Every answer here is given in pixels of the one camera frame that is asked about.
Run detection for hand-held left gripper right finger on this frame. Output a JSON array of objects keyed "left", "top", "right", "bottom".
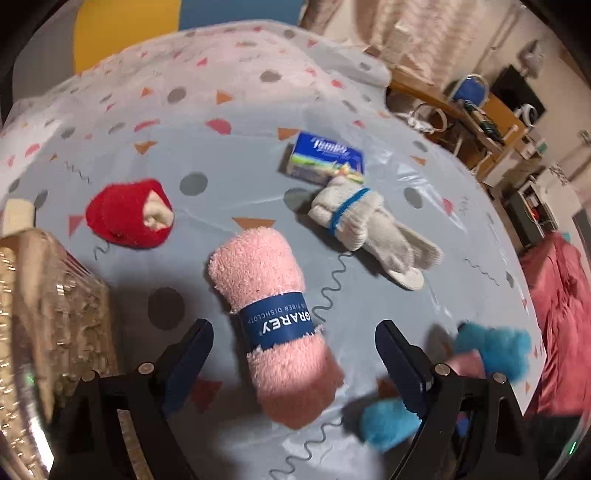
[{"left": 375, "top": 319, "right": 541, "bottom": 480}]

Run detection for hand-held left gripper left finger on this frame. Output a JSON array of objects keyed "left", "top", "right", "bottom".
[{"left": 48, "top": 318, "right": 215, "bottom": 480}]

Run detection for blue plush toy pink dress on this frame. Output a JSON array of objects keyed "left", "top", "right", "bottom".
[{"left": 360, "top": 320, "right": 532, "bottom": 453}]

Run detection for pink towel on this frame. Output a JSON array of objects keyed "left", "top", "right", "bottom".
[{"left": 208, "top": 227, "right": 345, "bottom": 430}]

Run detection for white socks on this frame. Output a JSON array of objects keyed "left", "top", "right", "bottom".
[{"left": 308, "top": 175, "right": 444, "bottom": 291}]

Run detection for red sock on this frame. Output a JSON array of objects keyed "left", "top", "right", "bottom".
[{"left": 85, "top": 179, "right": 175, "bottom": 250}]

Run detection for blue tissue packet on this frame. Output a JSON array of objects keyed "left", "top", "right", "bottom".
[{"left": 278, "top": 131, "right": 368, "bottom": 185}]

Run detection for red blanket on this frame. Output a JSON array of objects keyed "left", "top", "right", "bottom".
[{"left": 519, "top": 232, "right": 591, "bottom": 418}]

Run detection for patterned plastic tablecloth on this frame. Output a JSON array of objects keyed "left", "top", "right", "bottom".
[{"left": 0, "top": 21, "right": 546, "bottom": 480}]

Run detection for wooden desk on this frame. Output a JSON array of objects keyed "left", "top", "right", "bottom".
[{"left": 388, "top": 69, "right": 529, "bottom": 178}]

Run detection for blue folding chair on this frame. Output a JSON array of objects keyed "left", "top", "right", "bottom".
[{"left": 450, "top": 74, "right": 491, "bottom": 109}]

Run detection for black monitor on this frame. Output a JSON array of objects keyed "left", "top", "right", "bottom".
[{"left": 489, "top": 65, "right": 546, "bottom": 121}]

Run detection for grey yellow blue chair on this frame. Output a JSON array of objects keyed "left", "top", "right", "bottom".
[{"left": 74, "top": 0, "right": 308, "bottom": 75}]

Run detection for patterned curtain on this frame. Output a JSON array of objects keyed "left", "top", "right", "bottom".
[{"left": 302, "top": 0, "right": 467, "bottom": 81}]

